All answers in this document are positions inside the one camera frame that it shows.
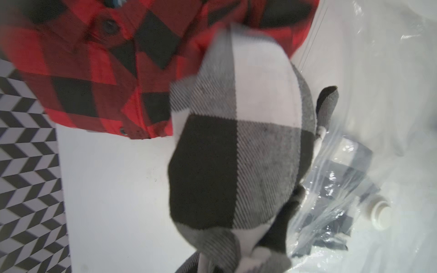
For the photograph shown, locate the white bag valve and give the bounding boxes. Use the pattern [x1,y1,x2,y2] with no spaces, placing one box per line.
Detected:
[369,199,393,230]

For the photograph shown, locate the grey white checked shirt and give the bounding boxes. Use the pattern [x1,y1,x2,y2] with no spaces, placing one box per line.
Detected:
[168,25,339,273]

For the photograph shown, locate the clear vacuum bag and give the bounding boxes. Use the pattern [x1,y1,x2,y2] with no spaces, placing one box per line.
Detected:
[288,1,437,273]

